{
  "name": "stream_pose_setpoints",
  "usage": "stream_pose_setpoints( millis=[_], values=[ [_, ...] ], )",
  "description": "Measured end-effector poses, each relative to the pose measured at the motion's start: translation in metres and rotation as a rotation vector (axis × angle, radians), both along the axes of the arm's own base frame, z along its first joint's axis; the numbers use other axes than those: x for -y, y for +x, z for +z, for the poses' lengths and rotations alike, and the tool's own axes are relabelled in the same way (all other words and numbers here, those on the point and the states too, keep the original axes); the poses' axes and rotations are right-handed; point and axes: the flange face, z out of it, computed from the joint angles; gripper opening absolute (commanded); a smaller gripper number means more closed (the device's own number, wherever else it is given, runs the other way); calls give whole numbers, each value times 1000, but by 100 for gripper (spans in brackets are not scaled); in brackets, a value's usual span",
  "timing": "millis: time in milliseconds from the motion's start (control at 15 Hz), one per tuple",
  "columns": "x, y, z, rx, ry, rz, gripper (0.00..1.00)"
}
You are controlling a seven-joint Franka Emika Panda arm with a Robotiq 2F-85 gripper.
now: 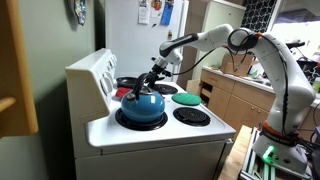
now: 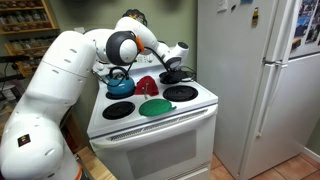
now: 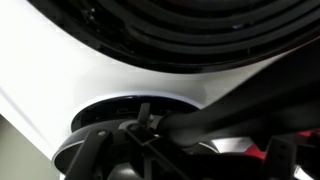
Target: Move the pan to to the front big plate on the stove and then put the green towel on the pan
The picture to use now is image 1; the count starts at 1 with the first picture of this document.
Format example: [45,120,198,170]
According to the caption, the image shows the wooden kitchen cabinets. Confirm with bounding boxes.
[199,68,320,141]

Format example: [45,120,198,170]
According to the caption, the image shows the black white patterned panel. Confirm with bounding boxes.
[240,0,278,33]

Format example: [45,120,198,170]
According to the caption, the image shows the aluminium robot frame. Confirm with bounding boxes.
[239,126,316,180]

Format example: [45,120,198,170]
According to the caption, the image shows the large cardboard box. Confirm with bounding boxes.
[220,52,262,78]

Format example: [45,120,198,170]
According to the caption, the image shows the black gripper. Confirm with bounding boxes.
[146,63,169,86]

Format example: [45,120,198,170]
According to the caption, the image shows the colourful wall ornament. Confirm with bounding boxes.
[72,0,88,26]

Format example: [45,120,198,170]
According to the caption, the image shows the white stove knob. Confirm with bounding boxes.
[109,54,118,70]
[99,77,114,97]
[103,70,115,84]

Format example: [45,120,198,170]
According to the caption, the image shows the white electric stove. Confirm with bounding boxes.
[64,48,237,180]

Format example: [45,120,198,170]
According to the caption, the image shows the wooden wall rack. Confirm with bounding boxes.
[0,0,39,138]

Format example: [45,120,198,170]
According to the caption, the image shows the red oven mitt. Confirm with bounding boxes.
[114,87,133,100]

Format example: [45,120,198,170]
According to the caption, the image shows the blue paper note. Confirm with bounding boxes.
[160,0,175,27]

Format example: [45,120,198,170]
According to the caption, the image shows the small black coil burner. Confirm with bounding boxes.
[172,106,212,127]

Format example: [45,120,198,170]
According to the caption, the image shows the small green object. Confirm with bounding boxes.
[249,68,265,80]

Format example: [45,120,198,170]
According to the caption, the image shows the large black coil burner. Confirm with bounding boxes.
[114,107,169,132]
[153,83,179,96]

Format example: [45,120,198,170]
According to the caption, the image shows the colourful paper note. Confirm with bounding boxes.
[150,0,165,19]

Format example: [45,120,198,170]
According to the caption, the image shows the round green quilted towel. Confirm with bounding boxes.
[171,92,203,107]

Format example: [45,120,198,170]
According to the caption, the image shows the white refrigerator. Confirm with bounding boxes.
[104,0,190,88]

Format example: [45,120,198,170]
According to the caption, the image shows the blue kettle with black handle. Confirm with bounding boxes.
[120,72,166,124]

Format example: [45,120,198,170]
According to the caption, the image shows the white paper note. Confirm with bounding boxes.
[137,0,151,25]

